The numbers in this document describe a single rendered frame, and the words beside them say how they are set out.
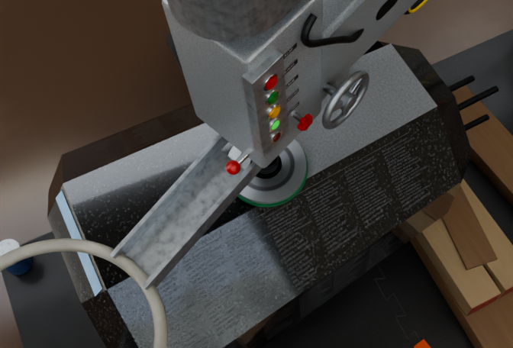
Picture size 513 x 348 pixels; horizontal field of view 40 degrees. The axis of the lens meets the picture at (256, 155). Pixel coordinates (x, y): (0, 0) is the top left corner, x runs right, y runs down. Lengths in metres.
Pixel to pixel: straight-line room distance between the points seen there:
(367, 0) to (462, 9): 1.80
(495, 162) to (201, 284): 1.34
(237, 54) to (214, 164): 0.54
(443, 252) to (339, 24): 1.23
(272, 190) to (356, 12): 0.57
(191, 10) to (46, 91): 2.10
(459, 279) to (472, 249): 0.11
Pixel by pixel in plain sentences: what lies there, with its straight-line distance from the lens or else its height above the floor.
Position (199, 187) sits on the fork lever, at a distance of 1.68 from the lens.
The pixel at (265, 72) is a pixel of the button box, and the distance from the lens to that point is 1.21.
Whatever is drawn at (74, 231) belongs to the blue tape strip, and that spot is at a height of 0.80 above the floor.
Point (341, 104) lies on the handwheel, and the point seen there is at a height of 1.21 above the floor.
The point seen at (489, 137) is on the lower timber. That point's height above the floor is 0.09.
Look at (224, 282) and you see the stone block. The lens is 1.89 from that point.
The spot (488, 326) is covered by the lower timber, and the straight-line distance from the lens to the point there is 2.54.
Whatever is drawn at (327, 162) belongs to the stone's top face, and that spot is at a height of 0.82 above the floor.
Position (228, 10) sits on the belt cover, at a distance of 1.11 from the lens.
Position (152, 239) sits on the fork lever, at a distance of 1.68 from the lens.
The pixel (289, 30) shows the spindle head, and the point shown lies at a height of 1.52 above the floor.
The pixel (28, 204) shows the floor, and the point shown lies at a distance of 2.95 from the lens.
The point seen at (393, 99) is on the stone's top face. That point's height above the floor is 0.82.
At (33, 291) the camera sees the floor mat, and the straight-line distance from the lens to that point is 2.80.
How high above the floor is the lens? 2.52
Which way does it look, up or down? 63 degrees down
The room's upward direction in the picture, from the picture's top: 10 degrees counter-clockwise
